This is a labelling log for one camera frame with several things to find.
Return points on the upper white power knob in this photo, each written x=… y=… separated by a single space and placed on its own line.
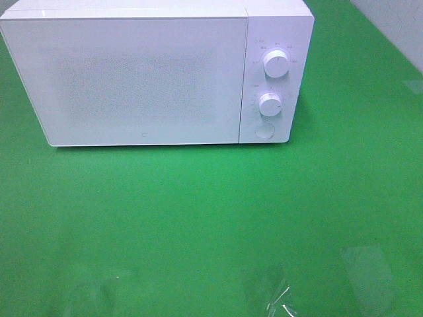
x=276 y=63

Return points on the round white door button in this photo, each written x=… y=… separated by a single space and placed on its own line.
x=265 y=131

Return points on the white timer knob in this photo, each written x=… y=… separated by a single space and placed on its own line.
x=270 y=104

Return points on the white microwave door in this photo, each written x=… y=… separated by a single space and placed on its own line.
x=132 y=81

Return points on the white microwave oven body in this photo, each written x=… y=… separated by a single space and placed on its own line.
x=271 y=25

